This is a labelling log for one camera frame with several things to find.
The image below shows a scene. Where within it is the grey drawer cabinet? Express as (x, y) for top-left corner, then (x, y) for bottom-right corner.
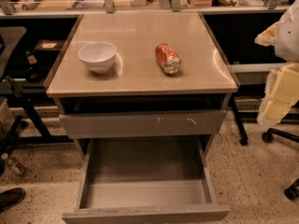
(43, 11), (241, 224)

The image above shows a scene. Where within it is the black table leg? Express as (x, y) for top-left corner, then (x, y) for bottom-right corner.
(229, 96), (248, 146)

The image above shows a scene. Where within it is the white bowl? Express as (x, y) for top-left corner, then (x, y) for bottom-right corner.
(78, 42), (117, 74)

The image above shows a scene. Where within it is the closed grey top drawer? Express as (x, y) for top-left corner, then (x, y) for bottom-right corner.
(60, 110), (226, 139)

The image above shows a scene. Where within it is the clear plastic bottle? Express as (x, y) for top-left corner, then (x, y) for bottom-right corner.
(1, 153), (26, 176)

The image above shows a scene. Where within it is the black shoe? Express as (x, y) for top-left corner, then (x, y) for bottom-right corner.
(0, 188), (25, 212)

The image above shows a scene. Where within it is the open grey middle drawer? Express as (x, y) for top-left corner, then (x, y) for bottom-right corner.
(62, 136), (231, 224)

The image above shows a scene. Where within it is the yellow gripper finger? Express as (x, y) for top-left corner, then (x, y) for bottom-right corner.
(257, 63), (299, 127)
(254, 22), (278, 47)

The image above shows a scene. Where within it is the orange coke can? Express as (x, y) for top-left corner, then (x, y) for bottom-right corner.
(155, 43), (181, 75)

